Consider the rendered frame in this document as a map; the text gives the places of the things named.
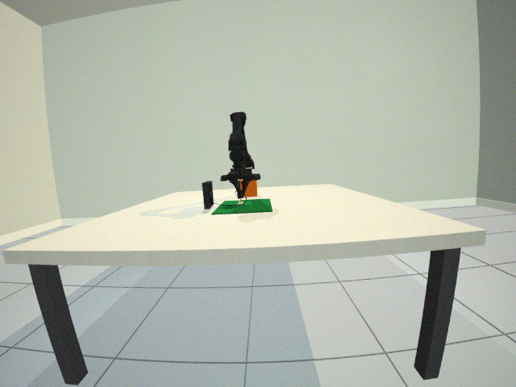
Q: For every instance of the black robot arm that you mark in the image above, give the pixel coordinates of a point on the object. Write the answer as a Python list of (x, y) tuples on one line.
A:
[(237, 145)]

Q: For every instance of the black plug with cable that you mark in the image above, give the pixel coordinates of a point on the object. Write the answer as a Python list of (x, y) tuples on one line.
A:
[(239, 195)]

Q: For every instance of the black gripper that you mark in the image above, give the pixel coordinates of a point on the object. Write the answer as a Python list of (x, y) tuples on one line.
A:
[(246, 179)]

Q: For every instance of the dark grey cooling fan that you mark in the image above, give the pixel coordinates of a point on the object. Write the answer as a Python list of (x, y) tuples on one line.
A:
[(207, 194)]

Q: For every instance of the green circuit board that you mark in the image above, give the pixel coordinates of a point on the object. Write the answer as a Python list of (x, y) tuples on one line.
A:
[(250, 206)]

